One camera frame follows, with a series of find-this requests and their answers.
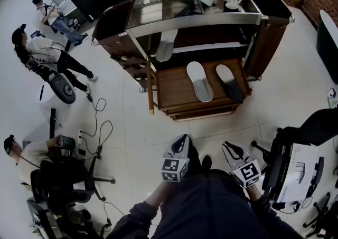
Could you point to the black pen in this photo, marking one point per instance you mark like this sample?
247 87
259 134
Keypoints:
41 92

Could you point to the white saucer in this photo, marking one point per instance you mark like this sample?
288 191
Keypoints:
232 5

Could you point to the spray bottle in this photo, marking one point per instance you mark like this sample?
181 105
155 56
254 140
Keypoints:
331 99

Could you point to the black chair base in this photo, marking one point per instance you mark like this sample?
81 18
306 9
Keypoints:
320 218

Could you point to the person's right forearm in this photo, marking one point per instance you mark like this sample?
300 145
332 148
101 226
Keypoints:
254 193

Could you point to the white printed box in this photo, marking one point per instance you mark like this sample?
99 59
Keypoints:
298 172

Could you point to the black office chair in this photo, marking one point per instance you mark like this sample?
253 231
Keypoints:
314 127
60 180

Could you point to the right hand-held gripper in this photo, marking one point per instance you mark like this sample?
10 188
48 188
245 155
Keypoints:
247 173

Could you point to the black flat object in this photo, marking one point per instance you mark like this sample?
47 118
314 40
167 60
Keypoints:
185 10

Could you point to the person's dark clothing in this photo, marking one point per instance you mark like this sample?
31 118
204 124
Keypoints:
206 206

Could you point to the white and grey slipper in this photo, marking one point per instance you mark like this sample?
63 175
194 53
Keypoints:
198 79
165 48

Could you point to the grey oval device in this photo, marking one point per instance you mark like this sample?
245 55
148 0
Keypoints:
62 87

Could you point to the wooden service cart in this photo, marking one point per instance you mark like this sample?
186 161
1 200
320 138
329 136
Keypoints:
198 21

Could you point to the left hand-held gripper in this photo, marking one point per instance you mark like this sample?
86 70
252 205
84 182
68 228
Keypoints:
171 168

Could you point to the white round table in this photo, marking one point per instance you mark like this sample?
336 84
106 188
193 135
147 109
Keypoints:
47 102

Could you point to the person's left forearm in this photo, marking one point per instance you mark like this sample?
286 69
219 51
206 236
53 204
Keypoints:
158 193

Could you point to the dark grey slipper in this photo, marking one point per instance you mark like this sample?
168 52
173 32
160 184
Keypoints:
232 87

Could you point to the wooden pole with brass tip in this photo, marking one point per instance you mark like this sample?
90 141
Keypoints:
150 87

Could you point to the brown wooden shoe rack shelf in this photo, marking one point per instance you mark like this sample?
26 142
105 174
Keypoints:
174 87

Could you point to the white power strip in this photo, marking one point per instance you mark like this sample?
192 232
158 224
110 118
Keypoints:
80 136

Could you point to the dark green tub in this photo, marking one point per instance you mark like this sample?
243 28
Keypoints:
327 45

